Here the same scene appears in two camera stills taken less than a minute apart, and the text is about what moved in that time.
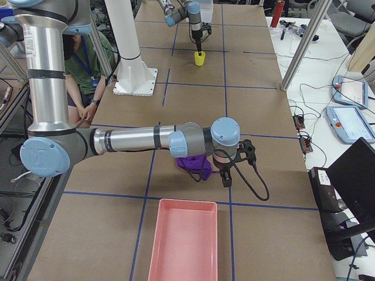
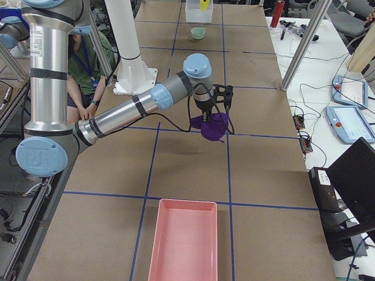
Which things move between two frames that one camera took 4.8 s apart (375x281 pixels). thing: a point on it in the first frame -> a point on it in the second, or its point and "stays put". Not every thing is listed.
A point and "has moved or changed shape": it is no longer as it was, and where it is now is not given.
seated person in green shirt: x=85 y=78 stays put
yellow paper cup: x=199 y=60 has moved or changed shape
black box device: x=327 y=196 stays put
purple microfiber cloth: x=196 y=164 has moved or changed shape
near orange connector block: x=305 y=144 stays put
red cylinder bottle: x=278 y=10 stays put
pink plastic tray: x=185 y=246 stays put
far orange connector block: x=299 y=122 stays put
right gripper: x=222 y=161 -> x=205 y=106
